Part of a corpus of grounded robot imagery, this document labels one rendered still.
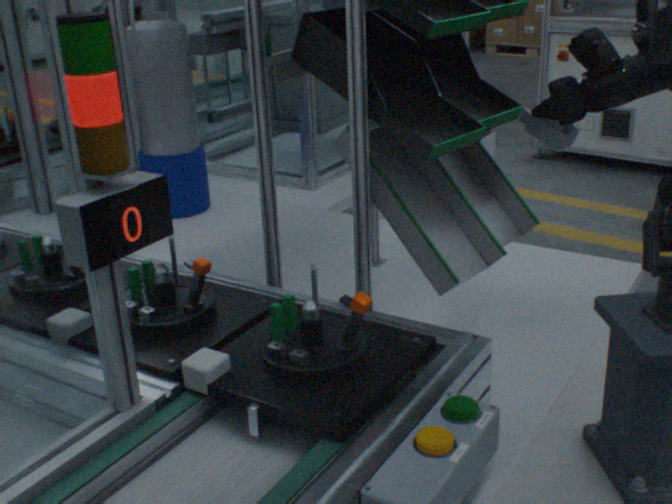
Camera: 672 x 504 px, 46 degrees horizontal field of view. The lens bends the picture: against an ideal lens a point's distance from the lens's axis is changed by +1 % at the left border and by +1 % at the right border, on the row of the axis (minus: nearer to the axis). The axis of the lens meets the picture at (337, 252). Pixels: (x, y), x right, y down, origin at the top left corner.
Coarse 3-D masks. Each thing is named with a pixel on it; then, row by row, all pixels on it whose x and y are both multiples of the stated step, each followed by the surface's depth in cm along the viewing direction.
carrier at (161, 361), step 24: (144, 264) 117; (144, 288) 121; (168, 288) 114; (216, 288) 124; (144, 312) 110; (168, 312) 113; (192, 312) 112; (216, 312) 117; (240, 312) 116; (264, 312) 117; (144, 336) 110; (168, 336) 110; (192, 336) 110; (216, 336) 110; (144, 360) 104; (168, 360) 104
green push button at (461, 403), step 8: (448, 400) 93; (456, 400) 93; (464, 400) 93; (472, 400) 92; (448, 408) 91; (456, 408) 91; (464, 408) 91; (472, 408) 91; (448, 416) 91; (456, 416) 90; (464, 416) 90; (472, 416) 91
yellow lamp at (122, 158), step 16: (80, 128) 80; (96, 128) 80; (112, 128) 81; (80, 144) 81; (96, 144) 81; (112, 144) 81; (80, 160) 82; (96, 160) 81; (112, 160) 82; (128, 160) 84
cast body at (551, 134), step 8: (528, 112) 119; (520, 120) 120; (528, 120) 118; (536, 120) 117; (544, 120) 116; (552, 120) 115; (528, 128) 118; (536, 128) 117; (544, 128) 116; (552, 128) 115; (560, 128) 114; (568, 128) 116; (576, 128) 117; (536, 136) 117; (544, 136) 116; (552, 136) 116; (560, 136) 115; (568, 136) 115; (576, 136) 117; (552, 144) 116; (560, 144) 115; (568, 144) 117
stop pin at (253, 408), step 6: (252, 408) 94; (258, 408) 94; (252, 414) 94; (258, 414) 94; (252, 420) 95; (258, 420) 94; (252, 426) 95; (258, 426) 95; (252, 432) 95; (258, 432) 95
